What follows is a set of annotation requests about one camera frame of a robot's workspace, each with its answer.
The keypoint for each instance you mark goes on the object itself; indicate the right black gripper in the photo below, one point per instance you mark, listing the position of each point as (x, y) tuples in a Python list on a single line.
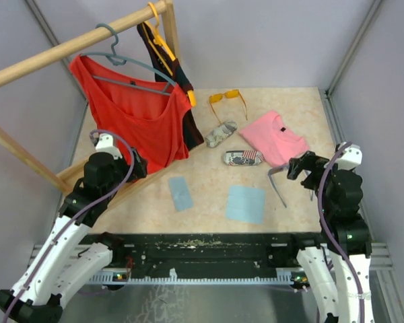
[(309, 161)]

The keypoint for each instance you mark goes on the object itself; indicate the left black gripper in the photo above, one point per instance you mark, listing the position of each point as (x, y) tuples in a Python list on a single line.
[(139, 170)]

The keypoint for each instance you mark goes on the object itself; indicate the square blue cleaning cloth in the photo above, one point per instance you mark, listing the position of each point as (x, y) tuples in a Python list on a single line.
[(245, 204)]

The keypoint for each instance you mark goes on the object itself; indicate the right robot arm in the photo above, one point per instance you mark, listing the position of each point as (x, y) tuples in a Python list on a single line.
[(338, 274)]

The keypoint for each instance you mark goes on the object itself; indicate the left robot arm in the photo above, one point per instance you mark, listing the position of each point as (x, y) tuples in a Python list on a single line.
[(54, 249)]

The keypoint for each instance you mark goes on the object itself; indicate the orange sunglasses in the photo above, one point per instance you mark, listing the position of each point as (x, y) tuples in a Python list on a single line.
[(231, 94)]

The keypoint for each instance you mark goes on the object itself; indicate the folded pink t-shirt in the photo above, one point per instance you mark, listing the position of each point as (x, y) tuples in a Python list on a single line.
[(273, 139)]

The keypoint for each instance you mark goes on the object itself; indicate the wooden clothes rack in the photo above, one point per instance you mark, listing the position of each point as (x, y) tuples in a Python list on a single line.
[(165, 9)]

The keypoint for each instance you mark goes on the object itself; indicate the red tank top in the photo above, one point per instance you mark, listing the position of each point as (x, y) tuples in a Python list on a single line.
[(146, 114)]

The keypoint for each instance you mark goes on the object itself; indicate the narrow blue cleaning cloth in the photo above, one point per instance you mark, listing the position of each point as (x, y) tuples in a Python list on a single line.
[(180, 193)]

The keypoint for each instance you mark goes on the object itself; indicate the grey patterned glasses case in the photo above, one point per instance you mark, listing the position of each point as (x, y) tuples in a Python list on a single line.
[(220, 133)]

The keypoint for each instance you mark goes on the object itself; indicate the grey-blue clothes hanger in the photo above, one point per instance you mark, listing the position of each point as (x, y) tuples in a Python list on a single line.
[(118, 60)]

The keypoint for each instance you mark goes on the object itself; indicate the dark navy maroon garment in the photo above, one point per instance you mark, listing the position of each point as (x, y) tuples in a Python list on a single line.
[(191, 134)]

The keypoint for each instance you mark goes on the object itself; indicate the yellow clothes hanger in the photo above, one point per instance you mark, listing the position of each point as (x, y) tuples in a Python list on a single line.
[(161, 42)]

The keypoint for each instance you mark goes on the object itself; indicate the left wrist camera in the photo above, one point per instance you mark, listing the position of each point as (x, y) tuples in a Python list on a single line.
[(106, 144)]

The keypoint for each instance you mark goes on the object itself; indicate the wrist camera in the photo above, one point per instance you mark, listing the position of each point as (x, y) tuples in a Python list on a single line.
[(350, 158), (106, 144)]

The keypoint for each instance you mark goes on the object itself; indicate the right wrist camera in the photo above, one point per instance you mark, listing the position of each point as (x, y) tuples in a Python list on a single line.
[(350, 158)]

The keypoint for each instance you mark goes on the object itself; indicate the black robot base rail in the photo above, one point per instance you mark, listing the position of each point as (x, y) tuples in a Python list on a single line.
[(202, 259)]

